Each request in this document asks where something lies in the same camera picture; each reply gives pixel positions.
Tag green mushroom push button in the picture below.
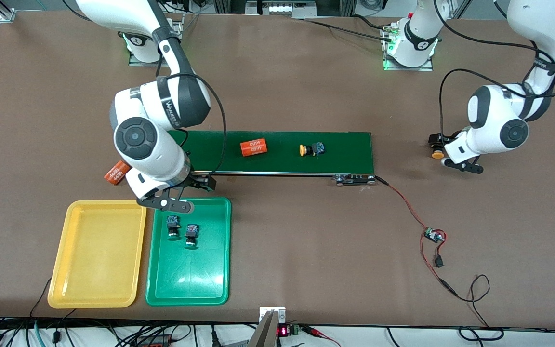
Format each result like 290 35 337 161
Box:
185 224 200 250
166 215 182 240

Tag orange printed cylinder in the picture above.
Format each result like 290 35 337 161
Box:
240 139 268 157
103 160 131 186

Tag small green circuit board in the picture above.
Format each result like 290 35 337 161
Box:
423 227 447 244

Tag green conveyor belt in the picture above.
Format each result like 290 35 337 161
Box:
169 129 376 187

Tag green plastic tray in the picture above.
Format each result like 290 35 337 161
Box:
145 197 232 307

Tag yellow plastic tray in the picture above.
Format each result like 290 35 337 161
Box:
47 200 147 309

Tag red power strip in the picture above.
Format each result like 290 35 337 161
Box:
134 336 173 347

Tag red clip lead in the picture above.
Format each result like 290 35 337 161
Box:
301 325 342 347

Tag grey metal control box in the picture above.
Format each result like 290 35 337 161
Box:
245 0 317 20

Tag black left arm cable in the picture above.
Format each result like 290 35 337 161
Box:
432 0 555 143

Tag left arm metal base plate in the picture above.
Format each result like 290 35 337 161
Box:
383 47 435 72

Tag red black power cable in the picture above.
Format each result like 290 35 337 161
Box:
375 175 504 341

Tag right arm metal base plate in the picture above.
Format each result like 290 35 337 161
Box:
128 13 185 67

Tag black base cable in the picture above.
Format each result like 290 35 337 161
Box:
302 14 399 45

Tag grey metal camera stand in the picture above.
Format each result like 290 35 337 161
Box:
247 307 287 347

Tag black frame post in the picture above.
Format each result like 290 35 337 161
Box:
212 0 247 14

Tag thin black cable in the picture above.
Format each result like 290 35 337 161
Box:
29 278 53 320

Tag teal cable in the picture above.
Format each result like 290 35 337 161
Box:
33 320 48 347

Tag aluminium frame profile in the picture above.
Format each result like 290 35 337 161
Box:
0 0 17 23

